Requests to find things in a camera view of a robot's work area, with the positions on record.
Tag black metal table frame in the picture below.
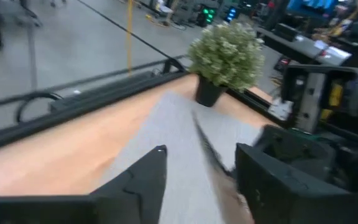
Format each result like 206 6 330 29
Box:
0 55 291 156

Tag black coiled cable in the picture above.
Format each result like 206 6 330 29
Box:
14 91 64 124

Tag beige tea packet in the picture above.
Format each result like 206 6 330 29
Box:
192 110 256 224

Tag black table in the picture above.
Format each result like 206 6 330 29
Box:
256 23 352 66

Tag green potted plant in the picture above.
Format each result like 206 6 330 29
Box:
186 20 265 108

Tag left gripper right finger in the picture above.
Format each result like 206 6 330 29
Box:
234 142 358 224

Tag grey woven placemat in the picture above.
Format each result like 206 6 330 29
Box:
96 90 264 224

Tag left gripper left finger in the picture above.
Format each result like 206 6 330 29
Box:
0 144 169 224

